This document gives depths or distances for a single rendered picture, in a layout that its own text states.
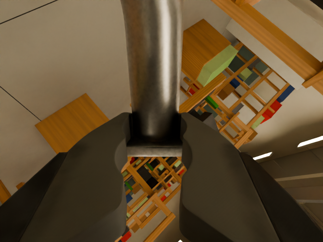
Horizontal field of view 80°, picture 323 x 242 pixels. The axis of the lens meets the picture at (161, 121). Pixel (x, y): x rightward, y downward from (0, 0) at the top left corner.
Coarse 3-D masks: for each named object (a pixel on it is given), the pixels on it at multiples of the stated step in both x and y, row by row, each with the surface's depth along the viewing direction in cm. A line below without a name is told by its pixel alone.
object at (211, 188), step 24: (192, 120) 11; (192, 144) 9; (216, 144) 9; (192, 168) 8; (216, 168) 8; (240, 168) 8; (192, 192) 7; (216, 192) 7; (240, 192) 7; (192, 216) 6; (216, 216) 6; (240, 216) 6; (264, 216) 6; (192, 240) 7; (216, 240) 6; (240, 240) 5; (264, 240) 5
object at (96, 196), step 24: (120, 120) 11; (96, 144) 9; (120, 144) 9; (72, 168) 8; (96, 168) 8; (120, 168) 9; (48, 192) 7; (72, 192) 7; (96, 192) 7; (120, 192) 7; (48, 216) 6; (72, 216) 6; (96, 216) 6; (120, 216) 6; (24, 240) 5; (48, 240) 5; (72, 240) 5; (96, 240) 6
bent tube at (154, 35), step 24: (120, 0) 9; (144, 0) 8; (168, 0) 8; (144, 24) 9; (168, 24) 9; (144, 48) 9; (168, 48) 9; (144, 72) 10; (168, 72) 10; (144, 96) 10; (168, 96) 11; (144, 120) 11; (168, 120) 11; (144, 144) 12; (168, 144) 12
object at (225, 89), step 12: (252, 60) 549; (228, 72) 528; (240, 72) 532; (192, 84) 495; (228, 84) 520; (240, 84) 523; (288, 84) 535; (240, 96) 555; (276, 96) 514; (240, 108) 494; (252, 108) 546; (264, 108) 495; (276, 108) 510; (228, 120) 472; (252, 120) 477; (264, 120) 513; (240, 132) 460
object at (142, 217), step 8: (136, 184) 668; (128, 192) 656; (136, 192) 670; (168, 192) 724; (128, 200) 654; (136, 200) 650; (144, 200) 661; (136, 208) 648; (152, 208) 659; (128, 216) 636; (144, 216) 648; (136, 224) 634; (128, 232) 620; (120, 240) 631
